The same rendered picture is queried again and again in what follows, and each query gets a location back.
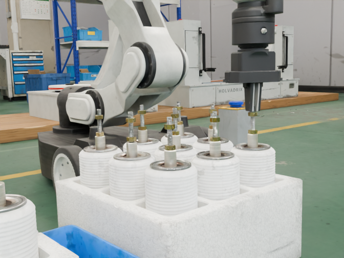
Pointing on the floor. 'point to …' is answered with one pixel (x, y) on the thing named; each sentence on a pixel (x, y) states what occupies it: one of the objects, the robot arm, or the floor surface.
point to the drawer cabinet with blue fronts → (37, 63)
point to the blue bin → (86, 243)
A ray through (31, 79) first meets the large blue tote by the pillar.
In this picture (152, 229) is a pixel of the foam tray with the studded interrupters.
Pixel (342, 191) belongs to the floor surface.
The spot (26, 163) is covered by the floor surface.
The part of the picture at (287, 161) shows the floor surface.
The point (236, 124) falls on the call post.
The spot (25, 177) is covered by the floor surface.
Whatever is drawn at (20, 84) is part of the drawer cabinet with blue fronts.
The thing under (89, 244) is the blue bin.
